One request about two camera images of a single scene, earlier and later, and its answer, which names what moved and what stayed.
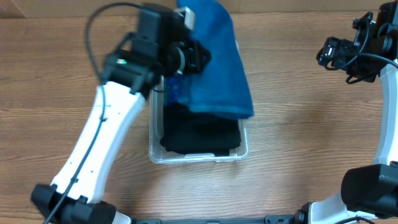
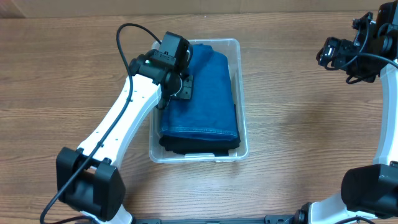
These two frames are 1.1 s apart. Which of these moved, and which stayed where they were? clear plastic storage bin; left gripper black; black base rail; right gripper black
Moved: left gripper black
Stayed: clear plastic storage bin; right gripper black; black base rail
